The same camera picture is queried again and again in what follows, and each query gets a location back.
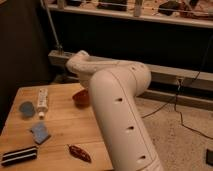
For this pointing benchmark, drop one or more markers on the orange ceramic bowl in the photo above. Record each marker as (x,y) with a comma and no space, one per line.
(81,99)

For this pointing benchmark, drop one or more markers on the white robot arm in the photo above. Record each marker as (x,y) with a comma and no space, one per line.
(113,86)

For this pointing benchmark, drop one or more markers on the metal rod stand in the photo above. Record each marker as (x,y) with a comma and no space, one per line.
(58,45)

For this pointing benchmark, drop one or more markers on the white tube with label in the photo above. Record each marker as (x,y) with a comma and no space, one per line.
(42,102)

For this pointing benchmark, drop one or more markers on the blue sponge cloth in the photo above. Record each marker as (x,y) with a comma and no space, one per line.
(40,132)

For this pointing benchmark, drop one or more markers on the blue round lid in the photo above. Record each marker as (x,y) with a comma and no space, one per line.
(27,109)

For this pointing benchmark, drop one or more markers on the black white striped block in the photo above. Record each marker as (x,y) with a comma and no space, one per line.
(17,156)

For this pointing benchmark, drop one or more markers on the cluttered wooden shelf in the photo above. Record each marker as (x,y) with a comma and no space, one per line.
(195,13)

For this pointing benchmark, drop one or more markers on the black box on floor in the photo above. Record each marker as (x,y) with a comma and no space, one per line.
(209,157)

